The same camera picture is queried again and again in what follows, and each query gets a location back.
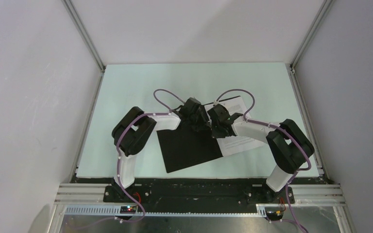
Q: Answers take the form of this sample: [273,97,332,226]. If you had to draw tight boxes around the large printed paper sheet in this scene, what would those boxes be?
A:
[211,96,265,157]

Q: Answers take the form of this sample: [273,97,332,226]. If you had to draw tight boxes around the red and black folder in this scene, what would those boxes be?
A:
[157,105,223,173]

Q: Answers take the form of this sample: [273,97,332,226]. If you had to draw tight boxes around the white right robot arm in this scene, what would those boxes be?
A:
[207,104,315,203]

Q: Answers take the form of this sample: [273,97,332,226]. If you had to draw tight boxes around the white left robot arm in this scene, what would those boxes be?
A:
[112,98,210,202]

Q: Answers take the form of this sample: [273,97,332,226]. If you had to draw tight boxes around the right controller board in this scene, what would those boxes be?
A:
[265,210,283,222]

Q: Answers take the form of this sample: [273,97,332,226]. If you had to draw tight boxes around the controller board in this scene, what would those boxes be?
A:
[119,205,137,214]
[265,210,283,222]

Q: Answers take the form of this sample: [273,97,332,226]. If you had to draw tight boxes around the left controller board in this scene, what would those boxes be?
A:
[119,205,137,214]

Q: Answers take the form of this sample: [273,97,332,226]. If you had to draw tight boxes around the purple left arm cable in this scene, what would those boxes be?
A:
[116,89,187,224]

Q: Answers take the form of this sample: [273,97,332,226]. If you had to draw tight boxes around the right aluminium frame post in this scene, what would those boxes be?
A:
[289,0,335,75]

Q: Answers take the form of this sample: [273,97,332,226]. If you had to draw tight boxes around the aluminium frame post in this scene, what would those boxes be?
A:
[61,0,106,72]
[289,0,335,75]

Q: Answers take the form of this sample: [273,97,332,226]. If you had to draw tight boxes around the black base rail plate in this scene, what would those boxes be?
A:
[103,178,295,213]

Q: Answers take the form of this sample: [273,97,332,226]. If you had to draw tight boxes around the grey slotted cable duct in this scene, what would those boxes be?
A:
[64,205,266,217]

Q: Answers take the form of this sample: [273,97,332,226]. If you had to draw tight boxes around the left aluminium frame post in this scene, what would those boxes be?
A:
[61,0,106,72]

